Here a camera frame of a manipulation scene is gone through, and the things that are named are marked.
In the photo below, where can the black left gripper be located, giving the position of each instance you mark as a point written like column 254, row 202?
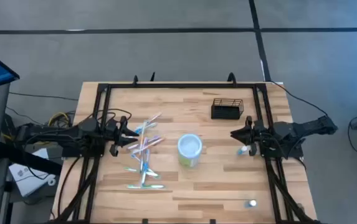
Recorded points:
column 116, row 130

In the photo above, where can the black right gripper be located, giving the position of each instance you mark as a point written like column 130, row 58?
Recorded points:
column 254, row 133

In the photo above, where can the blue mouthwash bottle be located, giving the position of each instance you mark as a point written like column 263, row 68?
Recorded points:
column 242, row 150

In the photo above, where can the white toothbrush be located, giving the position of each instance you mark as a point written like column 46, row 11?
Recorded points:
column 148, row 140

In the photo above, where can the small white cap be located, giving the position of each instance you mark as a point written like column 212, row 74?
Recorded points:
column 251, row 203

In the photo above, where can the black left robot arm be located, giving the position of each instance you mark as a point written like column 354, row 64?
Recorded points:
column 56, row 135

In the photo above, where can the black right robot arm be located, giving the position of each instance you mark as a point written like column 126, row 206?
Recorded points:
column 306, row 126

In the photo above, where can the green white wipes canister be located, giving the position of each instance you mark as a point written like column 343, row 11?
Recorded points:
column 190, row 147

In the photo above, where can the black table clamp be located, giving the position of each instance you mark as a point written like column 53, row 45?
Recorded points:
column 144, row 221
column 212, row 221

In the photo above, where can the black bar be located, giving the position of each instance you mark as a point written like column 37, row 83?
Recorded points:
column 28, row 158

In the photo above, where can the white paper box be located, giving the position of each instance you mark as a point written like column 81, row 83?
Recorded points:
column 28, row 182

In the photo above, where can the black frame foot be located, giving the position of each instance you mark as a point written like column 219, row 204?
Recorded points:
column 152, row 76
column 231, row 77
column 135, row 80

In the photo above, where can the black aluminium frame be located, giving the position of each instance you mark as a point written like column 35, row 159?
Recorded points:
column 181, row 85

